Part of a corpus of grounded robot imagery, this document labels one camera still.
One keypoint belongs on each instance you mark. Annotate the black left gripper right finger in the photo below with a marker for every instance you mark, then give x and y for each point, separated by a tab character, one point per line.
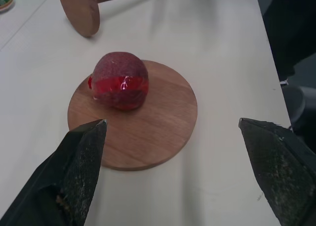
279	166

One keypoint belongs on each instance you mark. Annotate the brown wooden stand with rod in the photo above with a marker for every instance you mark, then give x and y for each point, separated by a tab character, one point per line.
81	11

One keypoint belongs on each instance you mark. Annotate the dark chair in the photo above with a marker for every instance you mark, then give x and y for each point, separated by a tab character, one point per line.
288	30

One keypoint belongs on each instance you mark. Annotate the green and yellow can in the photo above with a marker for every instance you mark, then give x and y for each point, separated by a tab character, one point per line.
5	1

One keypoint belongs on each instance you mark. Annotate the red wrapped apple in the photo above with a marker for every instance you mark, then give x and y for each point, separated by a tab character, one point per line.
121	82

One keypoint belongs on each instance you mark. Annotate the round wooden base disc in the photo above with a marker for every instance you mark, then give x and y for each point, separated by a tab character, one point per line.
138	137

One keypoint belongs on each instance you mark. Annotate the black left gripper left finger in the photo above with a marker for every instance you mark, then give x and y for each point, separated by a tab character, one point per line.
61	176

